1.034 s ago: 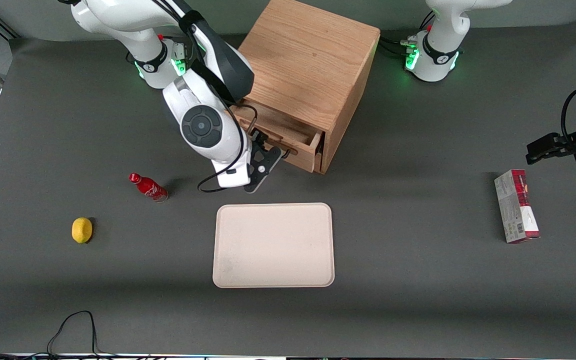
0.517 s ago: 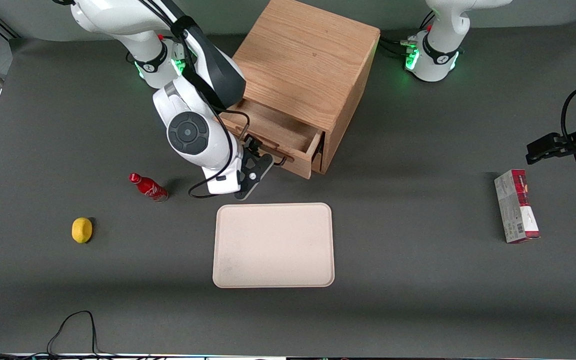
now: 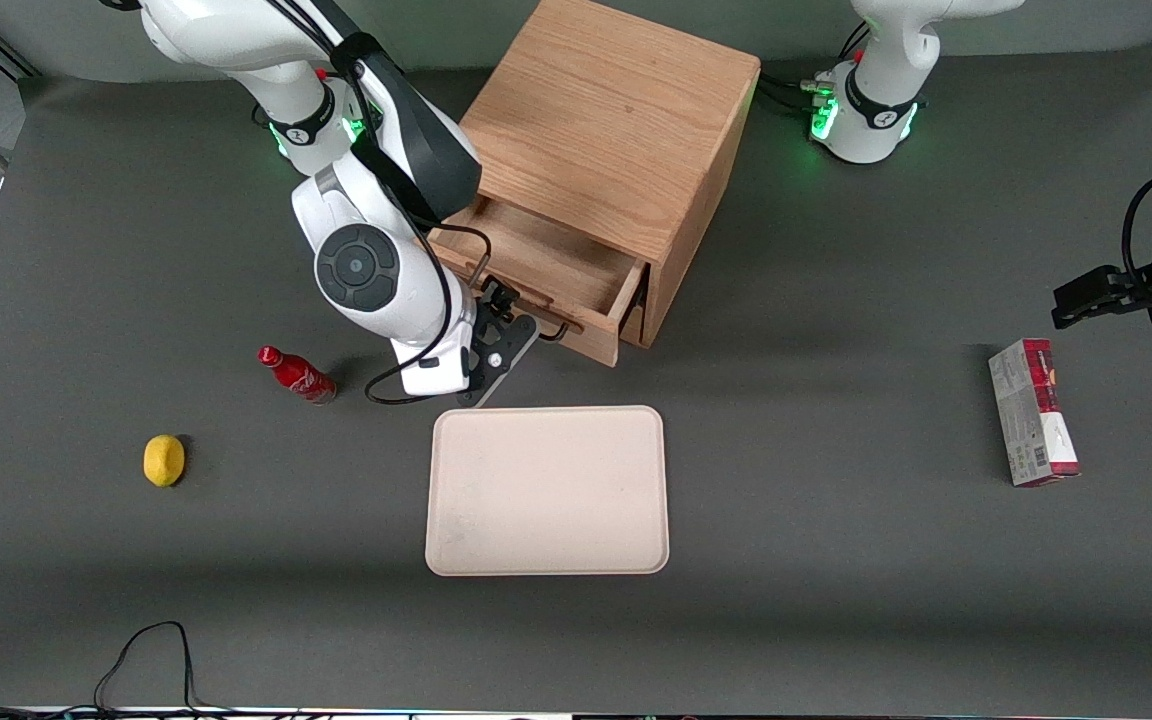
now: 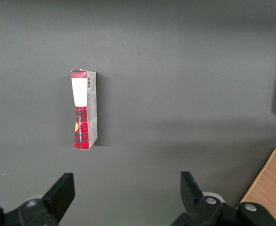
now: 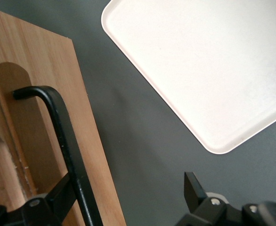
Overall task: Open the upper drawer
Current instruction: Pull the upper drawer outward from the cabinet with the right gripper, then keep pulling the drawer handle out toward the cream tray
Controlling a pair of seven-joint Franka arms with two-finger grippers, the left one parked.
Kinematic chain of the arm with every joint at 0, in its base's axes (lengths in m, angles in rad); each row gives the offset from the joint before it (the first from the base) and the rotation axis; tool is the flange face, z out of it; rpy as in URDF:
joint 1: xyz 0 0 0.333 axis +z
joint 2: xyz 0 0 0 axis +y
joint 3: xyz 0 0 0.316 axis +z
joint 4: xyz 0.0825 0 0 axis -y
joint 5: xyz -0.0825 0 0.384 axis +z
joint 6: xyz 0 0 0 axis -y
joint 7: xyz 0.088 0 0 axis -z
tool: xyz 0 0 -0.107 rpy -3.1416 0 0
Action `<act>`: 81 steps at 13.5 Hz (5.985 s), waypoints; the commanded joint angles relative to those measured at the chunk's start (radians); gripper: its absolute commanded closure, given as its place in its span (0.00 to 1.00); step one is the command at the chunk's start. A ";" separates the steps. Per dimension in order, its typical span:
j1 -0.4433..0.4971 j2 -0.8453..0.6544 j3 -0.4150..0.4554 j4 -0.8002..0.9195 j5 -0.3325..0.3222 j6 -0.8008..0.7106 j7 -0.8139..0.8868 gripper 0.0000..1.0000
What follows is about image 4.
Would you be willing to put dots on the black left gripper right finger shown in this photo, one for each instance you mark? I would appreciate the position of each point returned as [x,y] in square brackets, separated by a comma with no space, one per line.
[192,195]

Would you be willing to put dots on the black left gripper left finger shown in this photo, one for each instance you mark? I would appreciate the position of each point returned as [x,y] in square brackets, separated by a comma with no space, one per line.
[60,195]

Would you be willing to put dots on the oak wooden drawer cabinet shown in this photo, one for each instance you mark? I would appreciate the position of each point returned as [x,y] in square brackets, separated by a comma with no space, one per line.
[270,183]

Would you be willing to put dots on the red plaid cardboard box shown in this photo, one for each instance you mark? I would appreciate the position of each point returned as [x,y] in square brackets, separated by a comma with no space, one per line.
[81,94]

